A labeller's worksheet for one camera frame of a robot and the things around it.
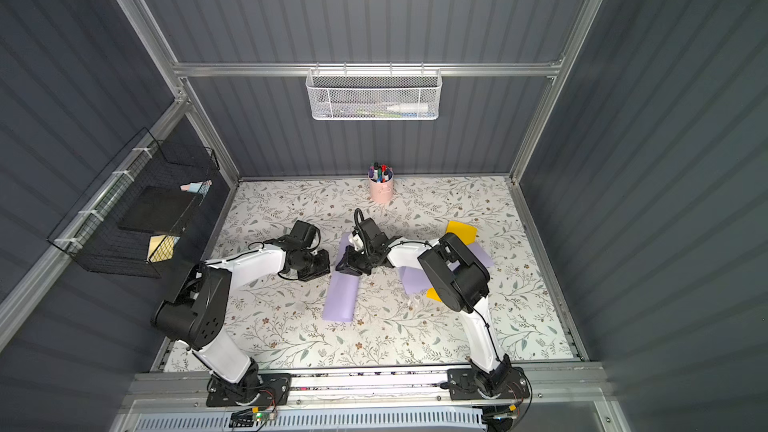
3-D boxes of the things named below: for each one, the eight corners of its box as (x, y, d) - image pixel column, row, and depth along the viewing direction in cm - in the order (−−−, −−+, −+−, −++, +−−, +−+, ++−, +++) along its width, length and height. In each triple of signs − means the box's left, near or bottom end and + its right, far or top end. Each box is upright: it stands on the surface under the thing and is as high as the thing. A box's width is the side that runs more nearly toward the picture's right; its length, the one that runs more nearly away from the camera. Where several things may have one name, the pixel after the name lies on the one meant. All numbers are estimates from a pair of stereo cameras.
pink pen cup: (367, 202, 116) (364, 176, 104) (373, 188, 120) (371, 161, 109) (388, 207, 114) (388, 180, 103) (393, 192, 119) (394, 166, 108)
